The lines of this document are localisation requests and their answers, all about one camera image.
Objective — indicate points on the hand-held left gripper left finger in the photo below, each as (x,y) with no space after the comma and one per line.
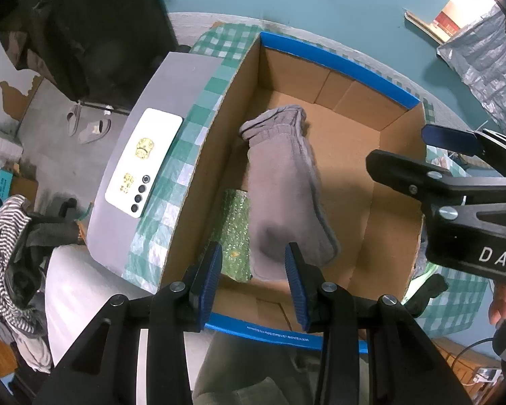
(208,289)

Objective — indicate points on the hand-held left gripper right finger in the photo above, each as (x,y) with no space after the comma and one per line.
(297,293)

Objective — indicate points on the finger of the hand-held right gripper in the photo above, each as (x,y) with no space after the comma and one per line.
(396,168)
(447,139)

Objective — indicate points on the cardboard box with blue outside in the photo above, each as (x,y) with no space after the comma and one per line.
(362,135)

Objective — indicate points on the grey sock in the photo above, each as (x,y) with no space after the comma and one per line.
(282,177)

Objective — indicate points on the person's right hand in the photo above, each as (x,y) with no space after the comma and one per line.
(504,303)

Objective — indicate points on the green glitter sheet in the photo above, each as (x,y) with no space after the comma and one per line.
(234,228)

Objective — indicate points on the silver tarp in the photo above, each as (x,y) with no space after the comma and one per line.
(485,59)

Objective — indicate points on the large-check green plastic tablecloth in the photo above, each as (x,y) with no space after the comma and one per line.
(168,185)

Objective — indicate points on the wooden board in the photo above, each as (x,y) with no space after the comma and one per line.
(421,23)

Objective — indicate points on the white round stool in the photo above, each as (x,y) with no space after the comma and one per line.
(80,287)

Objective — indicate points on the dark grey cloth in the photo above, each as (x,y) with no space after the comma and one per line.
(50,234)

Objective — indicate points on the white smartphone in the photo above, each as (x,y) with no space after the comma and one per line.
(160,122)

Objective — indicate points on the grey cloth pile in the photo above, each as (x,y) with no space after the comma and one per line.
(29,346)

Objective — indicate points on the grey slipper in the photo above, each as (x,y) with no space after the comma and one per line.
(93,131)
(73,120)

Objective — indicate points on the striped cloth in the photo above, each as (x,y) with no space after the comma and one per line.
(4,236)

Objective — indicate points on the grey flat board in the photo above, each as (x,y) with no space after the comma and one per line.
(173,80)

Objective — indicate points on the teal box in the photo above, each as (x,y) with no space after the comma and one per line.
(2,183)

